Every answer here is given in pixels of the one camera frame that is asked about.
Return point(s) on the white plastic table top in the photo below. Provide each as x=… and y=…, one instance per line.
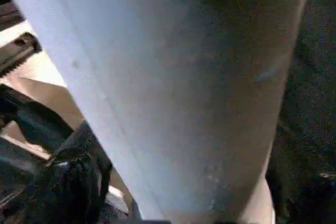
x=42, y=85

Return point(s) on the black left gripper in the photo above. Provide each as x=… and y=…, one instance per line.
x=18, y=53

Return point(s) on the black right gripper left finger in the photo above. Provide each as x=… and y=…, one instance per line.
x=79, y=182

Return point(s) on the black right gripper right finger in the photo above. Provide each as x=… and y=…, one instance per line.
x=304, y=187

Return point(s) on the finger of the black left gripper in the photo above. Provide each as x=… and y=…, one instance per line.
x=21, y=166

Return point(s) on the white plastic table leg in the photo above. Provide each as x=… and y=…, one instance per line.
x=184, y=77

